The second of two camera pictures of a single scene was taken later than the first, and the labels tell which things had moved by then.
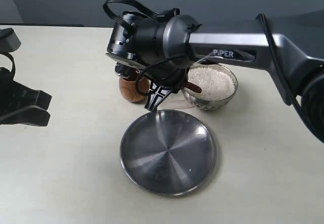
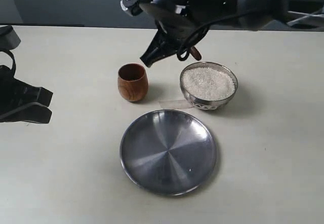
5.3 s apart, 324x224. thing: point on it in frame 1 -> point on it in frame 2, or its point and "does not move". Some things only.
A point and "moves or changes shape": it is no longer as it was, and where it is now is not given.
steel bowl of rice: x=218 y=82 does not move
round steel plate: x=168 y=152 does not move
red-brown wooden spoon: x=193 y=87 moves or changes shape
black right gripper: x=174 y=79 -> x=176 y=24
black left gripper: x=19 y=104 does not move
